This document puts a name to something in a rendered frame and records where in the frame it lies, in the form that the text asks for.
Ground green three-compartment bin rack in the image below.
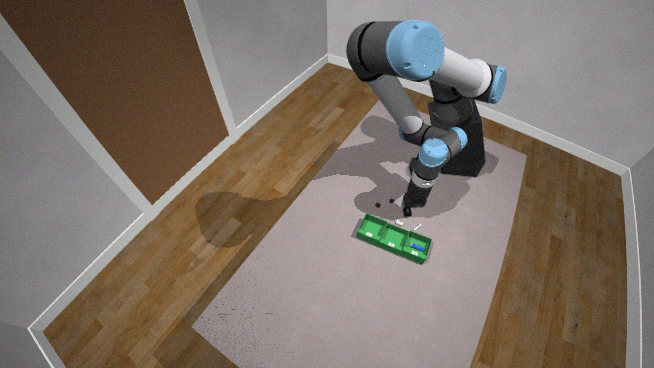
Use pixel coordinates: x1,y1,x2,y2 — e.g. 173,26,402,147
356,213,432,265

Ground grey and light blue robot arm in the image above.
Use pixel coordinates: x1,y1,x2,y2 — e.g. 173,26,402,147
346,20,507,181

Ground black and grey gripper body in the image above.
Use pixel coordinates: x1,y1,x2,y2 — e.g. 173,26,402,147
403,153,436,208

